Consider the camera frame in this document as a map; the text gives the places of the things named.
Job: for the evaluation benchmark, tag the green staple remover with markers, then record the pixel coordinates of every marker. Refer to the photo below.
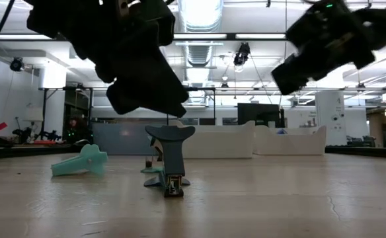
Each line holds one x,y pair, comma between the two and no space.
87,160

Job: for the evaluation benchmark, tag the dark translucent plastic bin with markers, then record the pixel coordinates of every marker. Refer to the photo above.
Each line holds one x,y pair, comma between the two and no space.
120,139

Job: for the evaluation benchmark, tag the black background rack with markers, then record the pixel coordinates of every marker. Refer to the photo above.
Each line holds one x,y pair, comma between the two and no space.
44,112

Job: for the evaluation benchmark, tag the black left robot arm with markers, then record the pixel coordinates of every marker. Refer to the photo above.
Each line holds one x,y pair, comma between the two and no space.
47,16

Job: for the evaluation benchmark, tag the white plastic bin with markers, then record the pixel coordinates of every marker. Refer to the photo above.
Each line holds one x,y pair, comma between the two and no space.
219,142
295,142

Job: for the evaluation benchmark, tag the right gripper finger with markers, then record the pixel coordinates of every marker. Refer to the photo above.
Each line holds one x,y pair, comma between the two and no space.
292,77
295,59

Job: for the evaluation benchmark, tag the black background monitor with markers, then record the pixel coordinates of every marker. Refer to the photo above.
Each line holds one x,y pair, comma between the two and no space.
259,114

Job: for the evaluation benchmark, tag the silver ventilation duct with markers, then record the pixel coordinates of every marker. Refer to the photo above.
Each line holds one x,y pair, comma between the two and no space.
199,54

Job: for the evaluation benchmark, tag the black wall-mounted camera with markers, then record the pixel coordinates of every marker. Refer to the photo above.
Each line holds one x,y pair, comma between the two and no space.
16,64

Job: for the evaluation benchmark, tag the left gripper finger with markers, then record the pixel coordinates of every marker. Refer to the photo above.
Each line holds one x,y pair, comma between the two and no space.
156,86
123,100

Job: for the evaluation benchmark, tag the black overhead camera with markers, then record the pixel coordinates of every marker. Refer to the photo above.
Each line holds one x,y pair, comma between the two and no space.
242,53

